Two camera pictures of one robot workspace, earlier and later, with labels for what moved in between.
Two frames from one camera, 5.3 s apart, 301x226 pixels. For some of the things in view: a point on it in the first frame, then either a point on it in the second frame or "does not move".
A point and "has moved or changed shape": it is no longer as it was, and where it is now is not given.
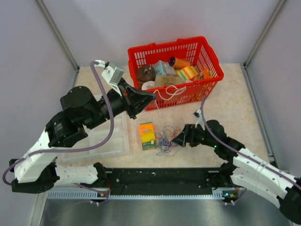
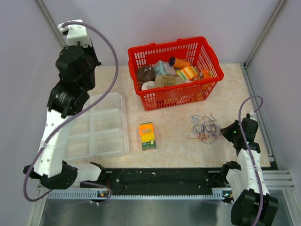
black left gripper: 134,104 -> 91,50
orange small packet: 205,74 does not move
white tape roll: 147,84 does not move
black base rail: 165,181 does not move
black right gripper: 187,135 -> 225,132
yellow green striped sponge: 188,73 does not move
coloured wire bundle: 166,144 has moved or changed shape
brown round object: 146,73 does not move
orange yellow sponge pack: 146,130 does not move
